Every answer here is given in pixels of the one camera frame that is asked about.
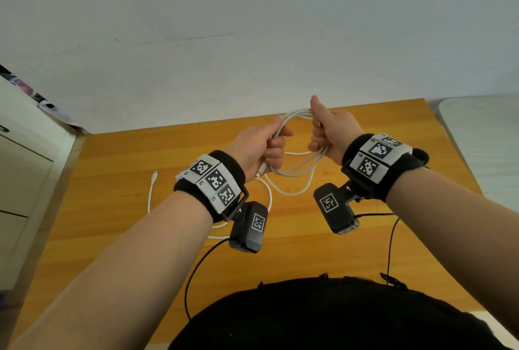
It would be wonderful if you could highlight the black left camera cable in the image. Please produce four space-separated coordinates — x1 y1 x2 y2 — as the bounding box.
184 237 232 320

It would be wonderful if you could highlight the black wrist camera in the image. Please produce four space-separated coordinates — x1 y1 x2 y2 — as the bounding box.
228 201 269 254
312 182 361 235

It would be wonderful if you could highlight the black right camera cable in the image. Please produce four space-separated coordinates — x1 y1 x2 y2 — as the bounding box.
352 212 402 278

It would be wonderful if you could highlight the person's left forearm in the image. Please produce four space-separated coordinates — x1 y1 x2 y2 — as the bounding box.
8 190 215 350

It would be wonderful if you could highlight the black left wristband with markers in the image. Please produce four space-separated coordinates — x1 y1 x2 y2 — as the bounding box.
173 149 249 224

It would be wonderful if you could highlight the white side table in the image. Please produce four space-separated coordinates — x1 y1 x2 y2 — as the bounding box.
437 94 519 213

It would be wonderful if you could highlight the black right wristband with markers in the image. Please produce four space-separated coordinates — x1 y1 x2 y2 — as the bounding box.
341 132 427 203

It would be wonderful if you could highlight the white drawer cabinet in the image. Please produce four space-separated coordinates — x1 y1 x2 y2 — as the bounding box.
0 76 78 292

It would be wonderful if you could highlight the person's left hand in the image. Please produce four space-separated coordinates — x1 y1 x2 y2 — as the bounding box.
223 115 294 180

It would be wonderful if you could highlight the black wristband with markers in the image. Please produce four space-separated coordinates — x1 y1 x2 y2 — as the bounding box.
173 149 249 224
341 132 427 203

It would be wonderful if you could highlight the person's right hand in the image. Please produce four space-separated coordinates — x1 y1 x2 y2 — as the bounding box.
307 94 365 166

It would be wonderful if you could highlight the white cable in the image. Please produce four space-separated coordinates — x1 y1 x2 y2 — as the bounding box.
147 107 329 240

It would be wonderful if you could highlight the person's right forearm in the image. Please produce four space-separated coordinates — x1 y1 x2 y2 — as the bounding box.
385 167 519 338

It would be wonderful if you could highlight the black camera cable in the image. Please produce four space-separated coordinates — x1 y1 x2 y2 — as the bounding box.
352 212 402 278
184 237 232 320

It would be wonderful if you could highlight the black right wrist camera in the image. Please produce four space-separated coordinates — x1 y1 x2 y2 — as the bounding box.
312 182 361 235

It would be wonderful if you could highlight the patterned plastic bag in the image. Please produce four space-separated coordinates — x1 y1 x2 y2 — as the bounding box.
0 64 88 132

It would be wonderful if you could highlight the person's black shirt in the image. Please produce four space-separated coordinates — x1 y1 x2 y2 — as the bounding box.
168 277 511 350

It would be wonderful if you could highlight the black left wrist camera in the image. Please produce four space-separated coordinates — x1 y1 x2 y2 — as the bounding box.
228 201 269 254

